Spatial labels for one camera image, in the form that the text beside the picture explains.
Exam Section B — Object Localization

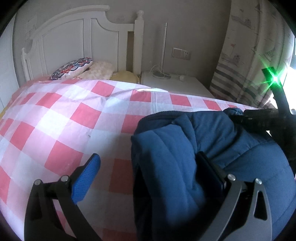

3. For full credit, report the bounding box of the blue quilted puffer jacket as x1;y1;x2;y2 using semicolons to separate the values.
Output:
131;108;295;240

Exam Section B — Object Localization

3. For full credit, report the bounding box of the printed striped curtain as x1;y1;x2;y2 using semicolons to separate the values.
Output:
210;1;295;108

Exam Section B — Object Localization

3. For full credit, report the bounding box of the pink white checkered bed sheet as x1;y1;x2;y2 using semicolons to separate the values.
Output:
1;79;245;240

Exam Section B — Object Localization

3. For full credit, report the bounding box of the white nightstand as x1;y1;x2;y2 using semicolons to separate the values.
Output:
140;71;214;98

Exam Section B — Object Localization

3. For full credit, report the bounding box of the slim white floor lamp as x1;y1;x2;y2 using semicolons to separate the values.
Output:
150;22;171;79

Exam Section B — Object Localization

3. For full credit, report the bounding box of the white wardrobe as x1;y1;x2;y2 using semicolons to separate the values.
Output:
0;16;19;111

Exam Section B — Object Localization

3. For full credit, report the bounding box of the patterned colourful pillow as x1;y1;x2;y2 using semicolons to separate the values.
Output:
49;57;93;80

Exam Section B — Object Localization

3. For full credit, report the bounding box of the yellow pillow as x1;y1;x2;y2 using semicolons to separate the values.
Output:
110;71;140;84

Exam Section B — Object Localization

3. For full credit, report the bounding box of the cream fluffy pillow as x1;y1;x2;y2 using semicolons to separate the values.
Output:
77;61;114;80

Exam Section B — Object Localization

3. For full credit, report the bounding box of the white wooden headboard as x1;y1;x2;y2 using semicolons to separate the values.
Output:
22;5;144;81

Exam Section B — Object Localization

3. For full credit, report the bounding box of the wall socket panel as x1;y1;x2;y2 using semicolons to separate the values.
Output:
171;48;191;60

